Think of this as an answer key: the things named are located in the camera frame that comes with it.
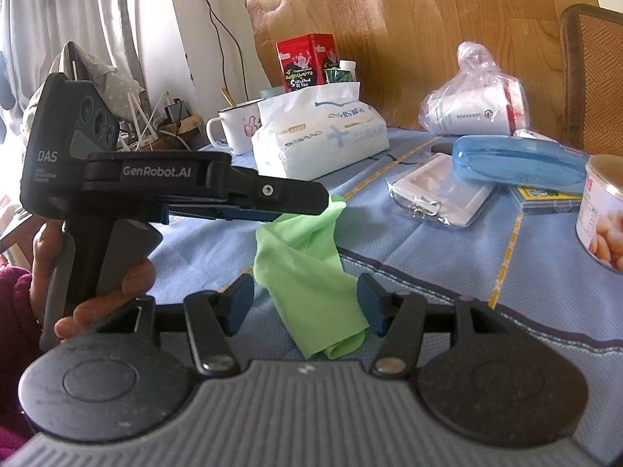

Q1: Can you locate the red snack tin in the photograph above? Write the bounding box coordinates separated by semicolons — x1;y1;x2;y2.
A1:
275;33;342;93

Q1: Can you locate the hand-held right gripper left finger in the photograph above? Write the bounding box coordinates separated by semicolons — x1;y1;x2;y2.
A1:
96;275;255;378

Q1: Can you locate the plastic bag of paper cups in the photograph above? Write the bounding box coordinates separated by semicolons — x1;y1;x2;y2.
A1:
419;41;529;136

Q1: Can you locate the green drink carton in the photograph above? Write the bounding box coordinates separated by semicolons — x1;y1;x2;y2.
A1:
324;60;359;86

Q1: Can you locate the blue tablecloth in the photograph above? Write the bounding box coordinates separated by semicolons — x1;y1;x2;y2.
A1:
155;121;623;451

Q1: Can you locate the light green cloth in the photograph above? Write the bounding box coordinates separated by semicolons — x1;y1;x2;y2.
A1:
253;195;371;360

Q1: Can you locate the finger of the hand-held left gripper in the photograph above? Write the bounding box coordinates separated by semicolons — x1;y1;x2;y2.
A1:
163;165;330;225

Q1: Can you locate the yellow card box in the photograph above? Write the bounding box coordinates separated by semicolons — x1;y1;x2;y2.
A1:
508;182;585;216

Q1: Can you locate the person's left forearm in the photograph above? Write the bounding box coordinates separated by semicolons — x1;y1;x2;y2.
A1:
0;265;46;467

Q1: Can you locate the woven back chair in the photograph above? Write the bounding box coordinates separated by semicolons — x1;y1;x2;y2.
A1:
559;4;623;149

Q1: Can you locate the white tissue pack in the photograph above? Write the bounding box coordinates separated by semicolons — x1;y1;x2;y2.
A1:
251;83;391;182

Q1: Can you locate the food can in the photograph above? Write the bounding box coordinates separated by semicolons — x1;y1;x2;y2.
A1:
575;154;623;274

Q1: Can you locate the black wall cable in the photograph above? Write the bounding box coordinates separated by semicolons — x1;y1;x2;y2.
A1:
187;0;245;108

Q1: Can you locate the white curtain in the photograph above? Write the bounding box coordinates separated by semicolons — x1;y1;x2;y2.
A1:
0;0;174;125

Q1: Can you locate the blue glasses case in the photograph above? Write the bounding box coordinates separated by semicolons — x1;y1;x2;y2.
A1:
451;135;593;188

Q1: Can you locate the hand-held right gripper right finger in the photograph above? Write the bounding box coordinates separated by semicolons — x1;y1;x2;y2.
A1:
357;274;498;379

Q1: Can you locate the black charger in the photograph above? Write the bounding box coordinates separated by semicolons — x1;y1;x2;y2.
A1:
164;98;191;125

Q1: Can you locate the clear card holder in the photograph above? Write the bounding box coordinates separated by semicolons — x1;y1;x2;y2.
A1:
386;152;495;229

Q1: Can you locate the white enamel mug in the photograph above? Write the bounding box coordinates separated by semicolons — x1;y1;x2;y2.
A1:
206;98;266;156

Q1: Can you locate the person's left hand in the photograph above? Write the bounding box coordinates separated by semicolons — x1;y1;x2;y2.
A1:
30;223;157;342

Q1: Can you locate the grey dotted cloth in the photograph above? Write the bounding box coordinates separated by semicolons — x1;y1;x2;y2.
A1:
22;41;148;123

